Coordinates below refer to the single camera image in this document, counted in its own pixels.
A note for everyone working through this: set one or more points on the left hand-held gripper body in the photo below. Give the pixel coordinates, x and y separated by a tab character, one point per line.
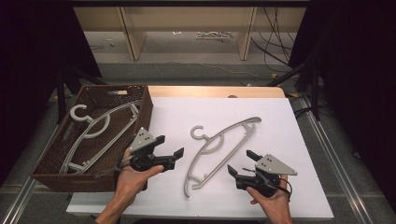
141	140

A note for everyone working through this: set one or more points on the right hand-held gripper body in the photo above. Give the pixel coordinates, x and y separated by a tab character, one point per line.
274	166

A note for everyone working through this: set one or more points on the grey plastic clothes hanger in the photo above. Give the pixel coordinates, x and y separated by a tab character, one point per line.
136	109
77	106
230	129

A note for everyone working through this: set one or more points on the brown woven basket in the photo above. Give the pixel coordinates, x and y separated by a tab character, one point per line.
62	149

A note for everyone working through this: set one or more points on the person's right hand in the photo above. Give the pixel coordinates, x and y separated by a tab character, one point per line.
274	207

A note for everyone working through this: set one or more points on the person's left hand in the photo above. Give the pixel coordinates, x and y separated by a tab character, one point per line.
130	182

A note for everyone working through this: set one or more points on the white board mat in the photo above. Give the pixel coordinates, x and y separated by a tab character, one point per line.
274	140

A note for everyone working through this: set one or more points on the black metal stand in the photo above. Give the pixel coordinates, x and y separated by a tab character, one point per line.
314	87
60	93

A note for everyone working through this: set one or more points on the small white floor scrap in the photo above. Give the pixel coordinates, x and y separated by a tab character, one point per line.
176	32

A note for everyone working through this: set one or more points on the white plastic parts on floor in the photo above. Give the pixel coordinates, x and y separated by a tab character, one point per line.
214	35

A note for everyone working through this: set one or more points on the dark curtain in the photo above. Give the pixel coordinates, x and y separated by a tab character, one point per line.
358	77
31	62

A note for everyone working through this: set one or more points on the light wooden shelf unit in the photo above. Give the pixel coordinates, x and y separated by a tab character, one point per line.
186	15

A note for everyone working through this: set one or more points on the aluminium floor rail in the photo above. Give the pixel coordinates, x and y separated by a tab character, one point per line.
339	168
21	193

